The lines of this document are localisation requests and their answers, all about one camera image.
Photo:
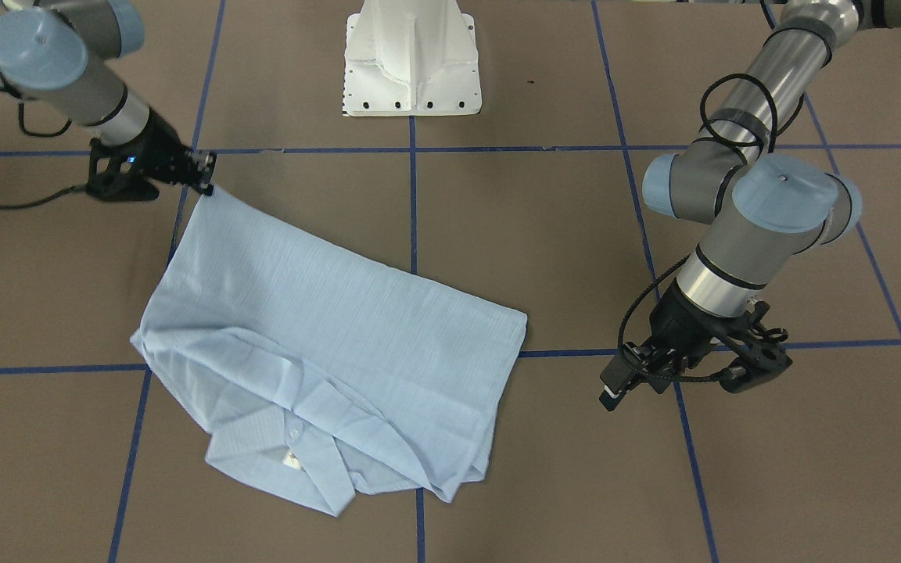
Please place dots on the light blue button shirt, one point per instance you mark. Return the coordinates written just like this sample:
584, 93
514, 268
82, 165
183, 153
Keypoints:
319, 374

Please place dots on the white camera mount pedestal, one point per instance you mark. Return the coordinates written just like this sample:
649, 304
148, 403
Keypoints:
411, 59

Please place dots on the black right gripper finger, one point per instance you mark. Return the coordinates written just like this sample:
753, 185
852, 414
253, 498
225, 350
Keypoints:
199, 175

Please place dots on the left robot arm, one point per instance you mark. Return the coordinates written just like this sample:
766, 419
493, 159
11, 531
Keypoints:
759, 207

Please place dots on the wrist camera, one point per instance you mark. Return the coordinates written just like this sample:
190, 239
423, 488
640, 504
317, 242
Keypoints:
116, 174
760, 354

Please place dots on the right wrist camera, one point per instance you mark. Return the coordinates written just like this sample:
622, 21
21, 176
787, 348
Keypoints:
116, 174

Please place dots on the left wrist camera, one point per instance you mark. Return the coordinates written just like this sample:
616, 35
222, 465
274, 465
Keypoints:
760, 354

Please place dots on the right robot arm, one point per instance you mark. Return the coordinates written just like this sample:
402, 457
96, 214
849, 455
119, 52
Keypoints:
58, 53

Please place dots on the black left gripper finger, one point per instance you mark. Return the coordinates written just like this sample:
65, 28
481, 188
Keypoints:
619, 377

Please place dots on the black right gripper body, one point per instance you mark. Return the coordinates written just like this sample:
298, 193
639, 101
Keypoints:
159, 145

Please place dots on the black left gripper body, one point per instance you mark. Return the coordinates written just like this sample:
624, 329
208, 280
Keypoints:
679, 319

